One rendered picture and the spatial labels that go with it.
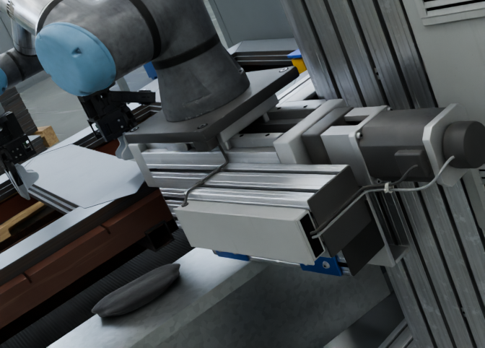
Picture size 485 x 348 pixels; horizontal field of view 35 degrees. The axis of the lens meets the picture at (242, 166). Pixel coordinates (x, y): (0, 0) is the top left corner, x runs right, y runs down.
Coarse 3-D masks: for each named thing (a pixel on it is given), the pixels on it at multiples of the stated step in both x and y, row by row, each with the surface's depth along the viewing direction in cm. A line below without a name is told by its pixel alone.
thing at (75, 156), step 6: (84, 150) 209; (90, 150) 207; (72, 156) 209; (78, 156) 206; (60, 162) 208; (66, 162) 205; (48, 168) 207; (54, 168) 205; (60, 168) 202; (42, 174) 205; (48, 174) 202
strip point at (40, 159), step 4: (64, 148) 221; (68, 148) 219; (52, 152) 222; (56, 152) 220; (60, 152) 218; (44, 156) 222; (48, 156) 220; (52, 156) 218; (36, 160) 221; (40, 160) 219; (44, 160) 217; (32, 164) 219; (36, 164) 217; (28, 168) 216
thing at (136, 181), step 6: (132, 180) 168; (138, 180) 166; (120, 186) 168; (126, 186) 166; (132, 186) 164; (114, 192) 166; (120, 192) 164; (126, 192) 163; (102, 198) 165; (108, 198) 164; (114, 198) 162; (90, 204) 165; (96, 204) 163
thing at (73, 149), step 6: (66, 150) 218; (72, 150) 215; (78, 150) 212; (54, 156) 217; (60, 156) 214; (66, 156) 212; (48, 162) 213; (54, 162) 211; (36, 168) 213; (42, 168) 210
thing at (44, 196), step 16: (240, 64) 244; (256, 64) 235; (272, 64) 228; (288, 64) 220; (144, 112) 232; (80, 144) 223; (96, 144) 225; (32, 160) 223; (0, 192) 213; (32, 192) 202; (48, 192) 189; (144, 192) 165; (64, 208) 179; (112, 208) 161; (80, 224) 158; (96, 224) 160; (48, 240) 155; (64, 240) 157; (32, 256) 154; (0, 272) 151; (16, 272) 153
